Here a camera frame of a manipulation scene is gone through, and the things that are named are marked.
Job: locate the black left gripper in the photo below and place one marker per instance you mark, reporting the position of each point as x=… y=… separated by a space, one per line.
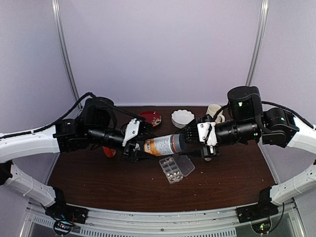
x=134 y=156

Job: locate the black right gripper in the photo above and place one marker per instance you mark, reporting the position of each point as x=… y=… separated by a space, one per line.
x=204 y=153

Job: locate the clear plastic pill organizer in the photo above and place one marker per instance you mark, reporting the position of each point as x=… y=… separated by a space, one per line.
x=176 y=167

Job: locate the orange pill bottle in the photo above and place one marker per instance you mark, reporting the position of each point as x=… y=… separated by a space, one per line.
x=110 y=153

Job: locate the grey lid supplement bottle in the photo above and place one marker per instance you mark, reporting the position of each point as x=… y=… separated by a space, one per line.
x=165 y=145

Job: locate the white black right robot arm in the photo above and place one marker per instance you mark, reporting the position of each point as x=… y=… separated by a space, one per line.
x=251 y=119

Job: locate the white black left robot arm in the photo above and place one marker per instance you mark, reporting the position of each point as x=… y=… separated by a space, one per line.
x=100 y=123

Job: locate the white scalloped bowl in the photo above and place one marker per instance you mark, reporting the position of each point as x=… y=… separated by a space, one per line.
x=181 y=118

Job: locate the red floral plate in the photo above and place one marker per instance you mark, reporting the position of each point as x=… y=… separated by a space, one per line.
x=152 y=117

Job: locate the cream ribbed ceramic mug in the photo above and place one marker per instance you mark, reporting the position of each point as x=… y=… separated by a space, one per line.
x=212 y=109

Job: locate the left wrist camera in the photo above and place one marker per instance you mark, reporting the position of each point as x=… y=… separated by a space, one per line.
x=136 y=128

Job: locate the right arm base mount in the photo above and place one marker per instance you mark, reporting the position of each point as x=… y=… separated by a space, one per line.
x=259 y=216

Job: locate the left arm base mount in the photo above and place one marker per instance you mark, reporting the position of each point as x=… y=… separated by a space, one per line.
x=66 y=217

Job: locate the front aluminium rail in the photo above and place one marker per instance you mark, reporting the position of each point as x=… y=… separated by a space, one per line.
x=222 y=222

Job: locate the right aluminium frame post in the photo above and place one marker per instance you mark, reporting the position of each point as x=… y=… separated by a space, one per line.
x=261 y=28

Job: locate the aluminium frame post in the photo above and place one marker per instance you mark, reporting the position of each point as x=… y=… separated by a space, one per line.
x=261 y=28
x=63 y=46

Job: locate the left aluminium frame post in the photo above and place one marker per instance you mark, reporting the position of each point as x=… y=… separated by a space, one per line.
x=63 y=46

